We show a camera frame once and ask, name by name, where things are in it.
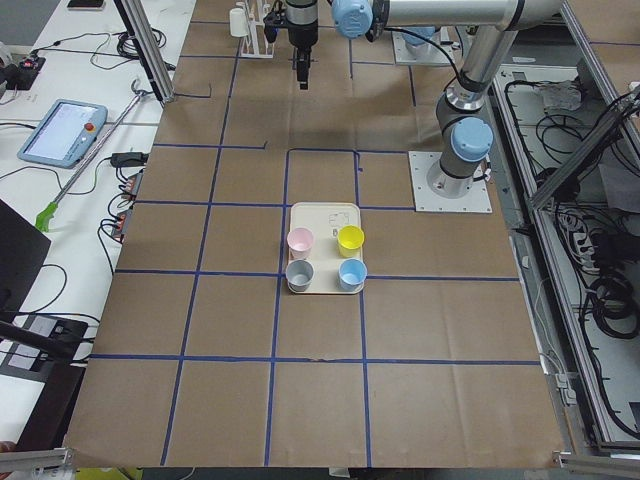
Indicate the teach pendant tablet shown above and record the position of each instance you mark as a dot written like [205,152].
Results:
[65,134]

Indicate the pink plastic cup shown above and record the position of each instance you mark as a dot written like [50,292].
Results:
[300,241]

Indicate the white plastic cup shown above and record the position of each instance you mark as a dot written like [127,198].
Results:
[238,23]

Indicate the smartphone on table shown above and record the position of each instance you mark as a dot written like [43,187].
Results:
[89,5]

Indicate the reacher grabber tool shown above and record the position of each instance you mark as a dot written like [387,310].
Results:
[46,215]

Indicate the black monitor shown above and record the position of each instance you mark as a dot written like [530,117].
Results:
[23,251]

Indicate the light blue cup far corner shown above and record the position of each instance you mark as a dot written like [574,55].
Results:
[352,274]

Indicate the yellow plastic cup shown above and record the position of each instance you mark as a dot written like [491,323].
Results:
[350,240]

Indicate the cream plastic tray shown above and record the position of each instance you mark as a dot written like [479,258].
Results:
[325,219]

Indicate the black power adapter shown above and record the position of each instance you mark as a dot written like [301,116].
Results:
[128,159]

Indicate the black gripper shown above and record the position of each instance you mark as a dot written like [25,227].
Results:
[301,33]

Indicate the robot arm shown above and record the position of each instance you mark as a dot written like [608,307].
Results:
[467,139]

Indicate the white wire cup rack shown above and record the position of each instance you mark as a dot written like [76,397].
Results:
[255,45]

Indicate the grey plastic cup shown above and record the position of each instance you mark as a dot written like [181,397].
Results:
[299,275]

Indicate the aluminium frame post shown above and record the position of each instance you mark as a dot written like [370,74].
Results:
[138,27]

